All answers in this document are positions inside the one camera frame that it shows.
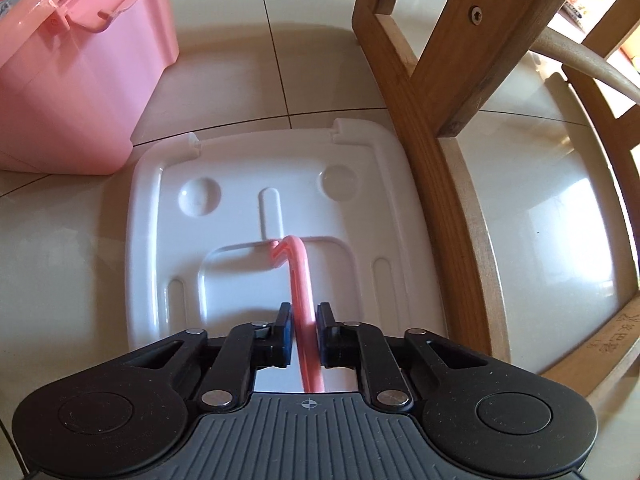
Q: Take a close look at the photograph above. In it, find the wooden chair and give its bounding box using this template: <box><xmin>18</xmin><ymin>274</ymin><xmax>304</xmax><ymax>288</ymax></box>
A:
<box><xmin>351</xmin><ymin>0</ymin><xmax>640</xmax><ymax>396</ymax></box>

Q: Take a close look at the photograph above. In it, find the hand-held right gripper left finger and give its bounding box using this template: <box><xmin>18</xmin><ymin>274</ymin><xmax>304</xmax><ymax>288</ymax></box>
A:
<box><xmin>119</xmin><ymin>302</ymin><xmax>296</xmax><ymax>411</ymax></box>

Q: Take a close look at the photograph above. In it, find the pink plastic storage bin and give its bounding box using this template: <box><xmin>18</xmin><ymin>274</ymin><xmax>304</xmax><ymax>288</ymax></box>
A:
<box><xmin>0</xmin><ymin>0</ymin><xmax>181</xmax><ymax>176</ymax></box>

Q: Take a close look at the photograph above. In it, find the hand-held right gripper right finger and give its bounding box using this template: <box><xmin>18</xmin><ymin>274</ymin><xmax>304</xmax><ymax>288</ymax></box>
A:
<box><xmin>316</xmin><ymin>302</ymin><xmax>496</xmax><ymax>409</ymax></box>

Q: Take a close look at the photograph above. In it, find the white lid with pink handle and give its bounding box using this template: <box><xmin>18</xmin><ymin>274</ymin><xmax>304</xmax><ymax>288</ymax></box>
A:
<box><xmin>125</xmin><ymin>118</ymin><xmax>448</xmax><ymax>393</ymax></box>

